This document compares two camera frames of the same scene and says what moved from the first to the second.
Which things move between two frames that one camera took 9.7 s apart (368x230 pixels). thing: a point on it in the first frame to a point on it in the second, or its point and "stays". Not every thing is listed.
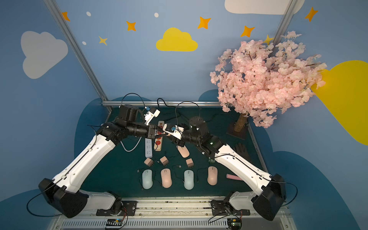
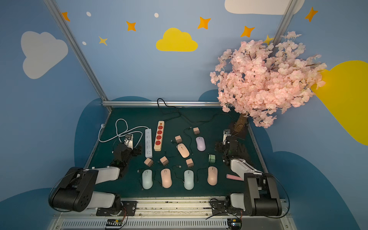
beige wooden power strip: x=158 y=144 stays
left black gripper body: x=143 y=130 to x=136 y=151
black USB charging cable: x=179 y=166 stays
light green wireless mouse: x=147 y=178 stays
